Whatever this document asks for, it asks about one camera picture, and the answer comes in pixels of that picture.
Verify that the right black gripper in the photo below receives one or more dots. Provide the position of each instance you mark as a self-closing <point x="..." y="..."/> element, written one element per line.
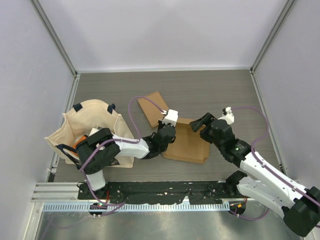
<point x="206" y="119"/>

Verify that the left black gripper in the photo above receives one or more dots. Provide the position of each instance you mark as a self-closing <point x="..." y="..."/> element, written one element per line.
<point x="160" y="124"/>

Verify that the brown cardboard box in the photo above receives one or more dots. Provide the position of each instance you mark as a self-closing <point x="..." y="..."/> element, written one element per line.
<point x="152" y="113"/>
<point x="188" y="145"/>

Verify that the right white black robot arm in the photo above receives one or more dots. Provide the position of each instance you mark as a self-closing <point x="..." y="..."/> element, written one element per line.
<point x="297" y="205"/>

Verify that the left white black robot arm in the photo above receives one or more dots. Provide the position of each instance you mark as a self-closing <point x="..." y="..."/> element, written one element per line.
<point x="102" y="148"/>

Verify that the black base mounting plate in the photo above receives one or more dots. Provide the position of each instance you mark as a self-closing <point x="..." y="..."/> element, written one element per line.
<point x="167" y="192"/>

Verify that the orange item in bag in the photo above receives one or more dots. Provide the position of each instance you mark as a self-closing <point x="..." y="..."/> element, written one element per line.
<point x="84" y="137"/>

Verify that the beige canvas tote bag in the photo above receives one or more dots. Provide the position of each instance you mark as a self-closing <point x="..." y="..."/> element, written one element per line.
<point x="80" y="120"/>

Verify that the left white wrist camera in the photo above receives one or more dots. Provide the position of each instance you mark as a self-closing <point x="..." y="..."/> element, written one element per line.
<point x="170" y="117"/>

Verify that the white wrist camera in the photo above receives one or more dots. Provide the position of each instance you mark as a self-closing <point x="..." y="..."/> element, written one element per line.
<point x="170" y="117"/>
<point x="227" y="115"/>

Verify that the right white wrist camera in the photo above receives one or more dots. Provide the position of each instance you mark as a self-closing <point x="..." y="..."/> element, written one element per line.
<point x="227" y="115"/>

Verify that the white slotted cable duct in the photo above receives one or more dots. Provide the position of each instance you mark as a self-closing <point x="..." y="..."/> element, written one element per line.
<point x="185" y="206"/>

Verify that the aluminium front rail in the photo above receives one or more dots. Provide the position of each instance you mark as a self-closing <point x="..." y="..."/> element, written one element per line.
<point x="71" y="191"/>

